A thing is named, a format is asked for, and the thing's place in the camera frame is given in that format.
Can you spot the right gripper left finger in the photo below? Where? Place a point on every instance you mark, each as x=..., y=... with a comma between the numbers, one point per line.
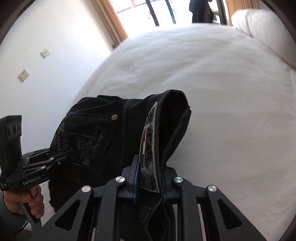
x=133, y=177

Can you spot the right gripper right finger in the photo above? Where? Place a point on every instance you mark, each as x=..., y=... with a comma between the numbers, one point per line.
x=168, y=176

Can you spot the black denim pants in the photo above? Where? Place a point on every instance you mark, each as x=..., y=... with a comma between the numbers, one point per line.
x=105, y=133

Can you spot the dark clothing hanging at window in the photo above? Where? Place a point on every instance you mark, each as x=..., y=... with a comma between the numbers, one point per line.
x=201, y=11

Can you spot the person's left hand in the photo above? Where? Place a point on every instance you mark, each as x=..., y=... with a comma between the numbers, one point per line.
x=33, y=198

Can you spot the person's left dark sleeve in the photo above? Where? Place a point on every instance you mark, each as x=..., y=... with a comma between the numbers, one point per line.
x=11, y=223

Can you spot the white bed sheet mattress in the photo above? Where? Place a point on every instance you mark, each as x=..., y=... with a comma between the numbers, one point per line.
x=241, y=134

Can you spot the orange-brown curtain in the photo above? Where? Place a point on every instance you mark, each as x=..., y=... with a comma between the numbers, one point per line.
x=111, y=21

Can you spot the white rolled duvet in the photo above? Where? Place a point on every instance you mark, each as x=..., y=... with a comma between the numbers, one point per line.
x=268, y=29

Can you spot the lower white wall socket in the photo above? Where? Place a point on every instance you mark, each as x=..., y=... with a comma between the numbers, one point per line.
x=23, y=75

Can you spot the white wall socket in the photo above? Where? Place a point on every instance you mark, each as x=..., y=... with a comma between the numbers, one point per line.
x=45, y=53
x=23, y=75

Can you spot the upper white wall socket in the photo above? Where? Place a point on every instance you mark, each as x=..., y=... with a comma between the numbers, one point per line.
x=45, y=53

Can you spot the window with dark frame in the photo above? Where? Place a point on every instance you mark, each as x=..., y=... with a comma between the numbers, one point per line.
x=140, y=17

